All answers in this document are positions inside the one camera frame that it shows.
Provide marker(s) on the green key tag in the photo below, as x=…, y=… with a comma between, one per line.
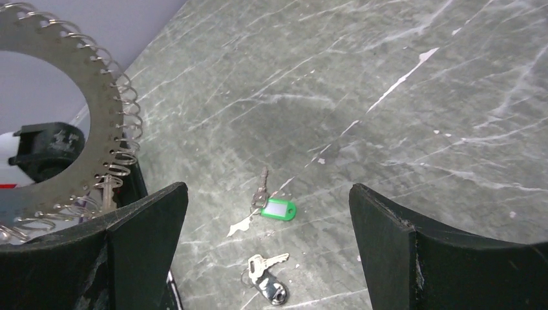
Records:
x=264, y=205

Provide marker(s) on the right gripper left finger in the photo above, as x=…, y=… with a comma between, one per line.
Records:
x=120, y=260

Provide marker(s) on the black white key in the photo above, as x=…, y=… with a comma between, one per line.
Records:
x=257, y=275

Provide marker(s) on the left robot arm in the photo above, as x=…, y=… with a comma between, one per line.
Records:
x=64, y=164

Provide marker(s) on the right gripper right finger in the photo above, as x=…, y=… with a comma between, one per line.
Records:
x=411, y=261

